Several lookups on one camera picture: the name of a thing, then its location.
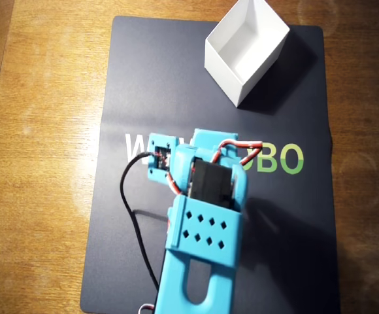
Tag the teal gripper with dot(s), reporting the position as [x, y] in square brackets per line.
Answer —
[216, 136]

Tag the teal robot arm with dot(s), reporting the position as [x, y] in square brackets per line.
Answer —
[202, 238]

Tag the white open box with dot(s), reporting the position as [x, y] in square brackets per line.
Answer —
[241, 42]

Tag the black WOWROBO mat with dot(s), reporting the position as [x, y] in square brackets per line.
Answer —
[290, 229]

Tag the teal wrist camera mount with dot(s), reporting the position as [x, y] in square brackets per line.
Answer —
[160, 160]

